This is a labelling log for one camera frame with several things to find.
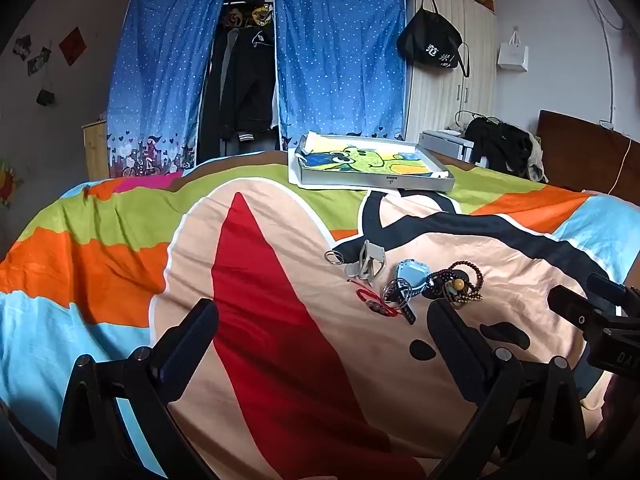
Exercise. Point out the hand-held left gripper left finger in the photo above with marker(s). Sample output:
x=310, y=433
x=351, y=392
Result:
x=184, y=355

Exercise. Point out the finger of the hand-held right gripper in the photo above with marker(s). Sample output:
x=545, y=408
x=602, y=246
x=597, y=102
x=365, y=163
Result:
x=570, y=306
x=605, y=285

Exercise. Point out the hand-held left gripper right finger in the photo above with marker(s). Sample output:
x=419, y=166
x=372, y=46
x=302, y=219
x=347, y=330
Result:
x=452, y=345

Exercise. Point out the yellow bead pendant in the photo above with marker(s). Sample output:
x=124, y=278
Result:
x=456, y=286

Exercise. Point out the blue smartwatch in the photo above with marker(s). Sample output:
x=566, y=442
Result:
x=412, y=271

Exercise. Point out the silver shallow tray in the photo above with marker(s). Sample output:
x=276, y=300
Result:
x=370, y=180

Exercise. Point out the colourful printed blanket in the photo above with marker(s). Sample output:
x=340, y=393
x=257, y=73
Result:
x=125, y=260

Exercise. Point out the wooden headboard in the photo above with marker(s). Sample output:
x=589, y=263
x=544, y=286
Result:
x=580, y=150

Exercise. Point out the pile of black clothes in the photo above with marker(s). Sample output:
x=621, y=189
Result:
x=500, y=147

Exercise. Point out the grey box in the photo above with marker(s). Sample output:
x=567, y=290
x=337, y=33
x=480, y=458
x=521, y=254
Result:
x=447, y=142

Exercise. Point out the cartoon drawing paper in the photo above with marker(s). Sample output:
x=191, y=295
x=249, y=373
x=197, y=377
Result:
x=370, y=160

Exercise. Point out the wooden cabinet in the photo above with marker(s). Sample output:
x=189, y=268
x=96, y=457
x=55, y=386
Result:
x=95, y=152

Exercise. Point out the white wardrobe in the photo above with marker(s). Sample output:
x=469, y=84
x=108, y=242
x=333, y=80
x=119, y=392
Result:
x=450, y=105

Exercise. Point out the white paper bag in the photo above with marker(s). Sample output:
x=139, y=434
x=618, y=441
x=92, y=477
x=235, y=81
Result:
x=513, y=55

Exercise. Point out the dark hanging coat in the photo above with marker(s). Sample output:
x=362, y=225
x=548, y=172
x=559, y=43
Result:
x=212, y=95

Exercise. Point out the black hanging jacket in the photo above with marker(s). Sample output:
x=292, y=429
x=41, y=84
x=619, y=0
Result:
x=250, y=80

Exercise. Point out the blue dotted curtain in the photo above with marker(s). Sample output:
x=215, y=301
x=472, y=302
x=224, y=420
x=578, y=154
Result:
x=160, y=70
x=340, y=60

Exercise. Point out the dark hanging pouch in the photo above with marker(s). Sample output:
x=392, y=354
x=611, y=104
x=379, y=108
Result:
x=46, y=96

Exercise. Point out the red paper square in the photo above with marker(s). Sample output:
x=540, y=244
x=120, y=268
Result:
x=73, y=45

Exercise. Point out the sun wall decoration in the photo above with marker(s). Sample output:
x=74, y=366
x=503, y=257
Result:
x=7, y=182

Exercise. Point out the wall photo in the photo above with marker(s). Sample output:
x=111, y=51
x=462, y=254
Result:
x=22, y=46
x=39, y=61

